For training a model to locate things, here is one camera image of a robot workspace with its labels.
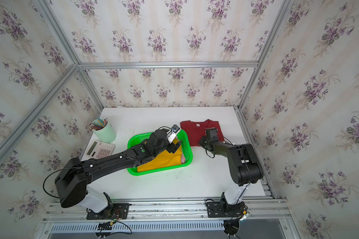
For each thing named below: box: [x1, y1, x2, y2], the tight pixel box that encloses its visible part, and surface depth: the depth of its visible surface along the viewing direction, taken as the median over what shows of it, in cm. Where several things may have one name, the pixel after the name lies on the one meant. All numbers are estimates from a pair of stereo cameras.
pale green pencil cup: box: [93, 121, 117, 143], surface depth 92 cm
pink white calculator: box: [84, 140, 116, 159], surface depth 95 cm
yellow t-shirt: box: [137, 137, 183, 173], surface depth 86 cm
